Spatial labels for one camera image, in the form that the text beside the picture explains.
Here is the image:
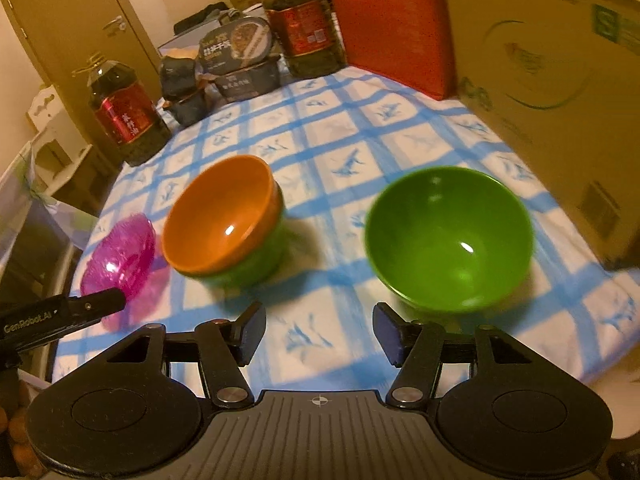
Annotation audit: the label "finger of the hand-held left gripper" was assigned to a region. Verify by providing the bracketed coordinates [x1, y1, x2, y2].
[67, 287, 127, 322]

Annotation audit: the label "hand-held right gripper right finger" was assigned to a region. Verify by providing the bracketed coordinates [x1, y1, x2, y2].
[372, 302, 538, 410]

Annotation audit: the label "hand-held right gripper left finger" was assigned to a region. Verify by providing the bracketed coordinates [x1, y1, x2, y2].
[102, 301, 268, 410]

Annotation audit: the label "large pink glass dish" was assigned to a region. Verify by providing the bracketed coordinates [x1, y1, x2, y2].
[80, 215, 158, 311]

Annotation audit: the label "small pink glass dish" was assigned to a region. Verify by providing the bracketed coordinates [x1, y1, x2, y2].
[80, 212, 157, 293]

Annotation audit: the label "large green bowl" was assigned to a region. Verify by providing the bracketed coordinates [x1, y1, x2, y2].
[192, 209, 287, 290]

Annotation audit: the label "small pink plastic plate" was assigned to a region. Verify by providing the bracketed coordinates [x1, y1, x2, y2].
[80, 213, 157, 301]

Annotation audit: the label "small green bowl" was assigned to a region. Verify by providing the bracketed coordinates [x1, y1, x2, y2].
[363, 166, 535, 315]

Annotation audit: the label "orange bowl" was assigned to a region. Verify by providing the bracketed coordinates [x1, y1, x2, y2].
[161, 154, 285, 277]

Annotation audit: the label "dark small bowls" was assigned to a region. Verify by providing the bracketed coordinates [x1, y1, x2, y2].
[167, 87, 211, 129]

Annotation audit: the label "person's left hand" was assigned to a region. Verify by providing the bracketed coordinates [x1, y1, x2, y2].
[0, 401, 46, 480]

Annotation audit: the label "green checkered cloth cover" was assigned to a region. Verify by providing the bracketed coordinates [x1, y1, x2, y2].
[0, 142, 101, 262]

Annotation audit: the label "blue checkered tablecloth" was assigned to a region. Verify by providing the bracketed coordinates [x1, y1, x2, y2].
[52, 65, 640, 392]

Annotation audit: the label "dark oil bottle red label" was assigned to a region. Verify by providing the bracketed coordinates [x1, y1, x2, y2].
[72, 52, 174, 167]

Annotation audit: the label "white wooden shelf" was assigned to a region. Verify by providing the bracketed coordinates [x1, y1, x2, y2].
[24, 87, 89, 197]

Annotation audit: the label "tilted black plastic cup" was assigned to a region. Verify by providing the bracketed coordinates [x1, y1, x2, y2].
[158, 54, 207, 101]

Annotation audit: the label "black instant meal box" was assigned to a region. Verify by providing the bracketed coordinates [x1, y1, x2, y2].
[212, 56, 282, 106]

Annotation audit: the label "white and blue box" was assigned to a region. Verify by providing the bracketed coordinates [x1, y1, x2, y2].
[158, 7, 266, 59]

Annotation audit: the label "wooden door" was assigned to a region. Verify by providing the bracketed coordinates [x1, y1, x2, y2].
[0, 0, 166, 127]

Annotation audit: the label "black instant rice box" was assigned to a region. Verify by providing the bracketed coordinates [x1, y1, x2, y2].
[196, 15, 281, 72]

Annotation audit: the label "large cardboard box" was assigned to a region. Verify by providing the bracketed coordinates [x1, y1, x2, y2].
[440, 0, 640, 272]

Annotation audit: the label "red tote bag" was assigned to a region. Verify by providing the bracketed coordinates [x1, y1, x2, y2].
[321, 0, 459, 101]

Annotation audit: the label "green oil bottle red label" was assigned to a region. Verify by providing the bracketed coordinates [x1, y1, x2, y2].
[260, 0, 347, 80]

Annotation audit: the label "dark cloth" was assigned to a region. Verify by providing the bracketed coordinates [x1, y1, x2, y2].
[173, 2, 241, 31]

